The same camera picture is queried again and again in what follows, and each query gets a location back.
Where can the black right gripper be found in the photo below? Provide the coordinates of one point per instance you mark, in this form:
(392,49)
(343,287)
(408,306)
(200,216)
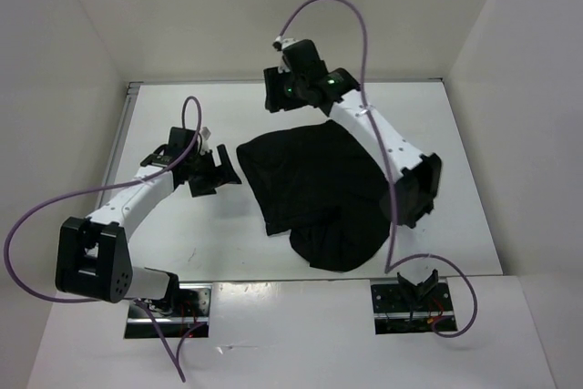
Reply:
(274,98)

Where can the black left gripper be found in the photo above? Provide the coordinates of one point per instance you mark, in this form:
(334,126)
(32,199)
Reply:
(224,170)

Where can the black skirt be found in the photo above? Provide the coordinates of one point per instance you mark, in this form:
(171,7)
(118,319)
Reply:
(320,185)

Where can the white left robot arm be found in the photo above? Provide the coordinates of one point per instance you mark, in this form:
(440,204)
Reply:
(93,258)

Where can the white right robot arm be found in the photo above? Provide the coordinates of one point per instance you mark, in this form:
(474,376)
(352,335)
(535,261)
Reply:
(413,176)

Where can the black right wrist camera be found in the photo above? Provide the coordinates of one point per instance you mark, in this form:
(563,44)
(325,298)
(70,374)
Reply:
(302,57)

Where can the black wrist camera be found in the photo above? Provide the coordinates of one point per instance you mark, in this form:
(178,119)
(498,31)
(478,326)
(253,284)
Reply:
(179,140)
(302,57)

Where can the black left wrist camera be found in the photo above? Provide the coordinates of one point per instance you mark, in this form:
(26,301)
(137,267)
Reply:
(179,140)

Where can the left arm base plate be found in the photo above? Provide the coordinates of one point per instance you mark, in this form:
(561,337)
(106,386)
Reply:
(187,316)

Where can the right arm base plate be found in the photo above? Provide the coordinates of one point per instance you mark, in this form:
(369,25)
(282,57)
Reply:
(393,315)

